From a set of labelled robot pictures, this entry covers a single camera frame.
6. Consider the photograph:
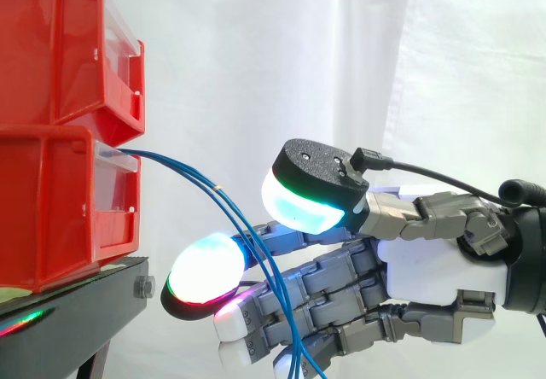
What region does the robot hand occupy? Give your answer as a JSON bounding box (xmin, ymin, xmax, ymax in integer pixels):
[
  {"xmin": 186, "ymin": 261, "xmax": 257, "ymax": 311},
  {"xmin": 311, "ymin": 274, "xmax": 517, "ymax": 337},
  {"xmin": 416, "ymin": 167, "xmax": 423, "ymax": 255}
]
[{"xmin": 160, "ymin": 137, "xmax": 511, "ymax": 379}]

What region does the blue cable bundle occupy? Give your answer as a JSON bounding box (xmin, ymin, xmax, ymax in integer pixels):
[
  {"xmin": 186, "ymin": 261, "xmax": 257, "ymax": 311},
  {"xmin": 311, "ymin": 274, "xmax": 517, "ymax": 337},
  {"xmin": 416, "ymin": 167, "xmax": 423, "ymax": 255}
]
[{"xmin": 118, "ymin": 147, "xmax": 330, "ymax": 379}]

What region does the black stand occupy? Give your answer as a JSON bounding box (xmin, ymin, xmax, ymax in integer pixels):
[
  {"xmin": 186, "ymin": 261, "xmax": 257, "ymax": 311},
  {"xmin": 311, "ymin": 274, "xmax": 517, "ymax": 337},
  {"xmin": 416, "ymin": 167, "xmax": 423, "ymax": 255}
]
[{"xmin": 0, "ymin": 255, "xmax": 156, "ymax": 379}]

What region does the red plastic bin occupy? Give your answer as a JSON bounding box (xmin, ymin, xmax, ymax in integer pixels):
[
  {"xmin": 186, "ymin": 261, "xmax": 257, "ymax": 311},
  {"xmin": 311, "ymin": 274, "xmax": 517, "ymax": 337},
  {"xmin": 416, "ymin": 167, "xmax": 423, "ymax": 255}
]
[
  {"xmin": 0, "ymin": 0, "xmax": 147, "ymax": 137},
  {"xmin": 0, "ymin": 125, "xmax": 142, "ymax": 295}
]

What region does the thin black cable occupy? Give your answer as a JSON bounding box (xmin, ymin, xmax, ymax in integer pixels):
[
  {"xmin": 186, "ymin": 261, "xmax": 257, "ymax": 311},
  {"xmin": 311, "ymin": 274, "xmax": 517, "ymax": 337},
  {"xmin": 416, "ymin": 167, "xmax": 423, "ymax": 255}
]
[{"xmin": 349, "ymin": 145, "xmax": 517, "ymax": 207}]

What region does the black coiled cable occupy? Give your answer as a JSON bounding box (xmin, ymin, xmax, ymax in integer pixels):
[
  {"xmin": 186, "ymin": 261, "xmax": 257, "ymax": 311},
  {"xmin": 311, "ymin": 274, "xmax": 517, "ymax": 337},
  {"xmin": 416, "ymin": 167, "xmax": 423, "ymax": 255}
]
[{"xmin": 497, "ymin": 177, "xmax": 546, "ymax": 210}]

